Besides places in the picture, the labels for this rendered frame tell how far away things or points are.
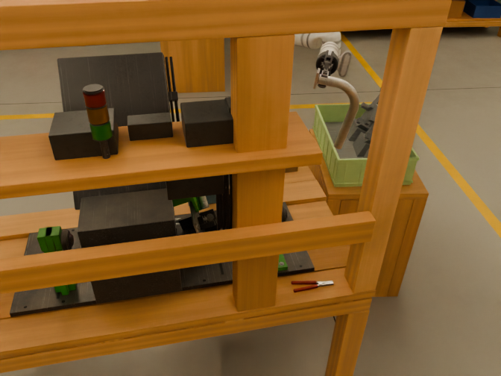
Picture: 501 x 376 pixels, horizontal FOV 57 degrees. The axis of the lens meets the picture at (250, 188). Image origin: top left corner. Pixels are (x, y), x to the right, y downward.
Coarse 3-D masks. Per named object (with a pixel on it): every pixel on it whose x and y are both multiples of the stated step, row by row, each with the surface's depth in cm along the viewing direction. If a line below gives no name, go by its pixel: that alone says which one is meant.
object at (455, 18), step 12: (456, 0) 657; (468, 0) 693; (480, 0) 694; (492, 0) 689; (456, 12) 662; (468, 12) 680; (480, 12) 664; (492, 12) 665; (456, 24) 661; (468, 24) 663; (480, 24) 665; (492, 24) 667
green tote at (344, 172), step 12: (324, 108) 280; (336, 108) 281; (348, 108) 281; (360, 108) 282; (324, 120) 285; (336, 120) 286; (324, 132) 258; (324, 144) 259; (324, 156) 260; (336, 156) 233; (336, 168) 235; (348, 168) 234; (360, 168) 234; (408, 168) 237; (336, 180) 238; (348, 180) 238; (360, 180) 239; (408, 180) 241
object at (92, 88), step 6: (90, 84) 112; (96, 84) 112; (84, 90) 109; (90, 90) 109; (96, 90) 109; (102, 90) 110; (84, 96) 110; (90, 96) 109; (96, 96) 110; (102, 96) 111; (90, 102) 110; (96, 102) 110; (102, 102) 111; (90, 108) 111; (96, 108) 111
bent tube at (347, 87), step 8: (320, 80) 147; (328, 80) 147; (336, 80) 147; (344, 88) 147; (352, 88) 148; (352, 96) 149; (352, 104) 150; (352, 112) 152; (344, 120) 155; (352, 120) 154; (344, 128) 156; (344, 136) 158; (336, 144) 161
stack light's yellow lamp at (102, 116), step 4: (104, 108) 113; (88, 112) 112; (92, 112) 112; (96, 112) 112; (100, 112) 112; (104, 112) 113; (88, 116) 113; (92, 116) 112; (96, 116) 112; (100, 116) 113; (104, 116) 113; (108, 116) 115; (92, 120) 113; (96, 120) 113; (100, 120) 113; (104, 120) 114; (108, 120) 115; (92, 124) 114; (96, 124) 114; (100, 124) 114; (104, 124) 114
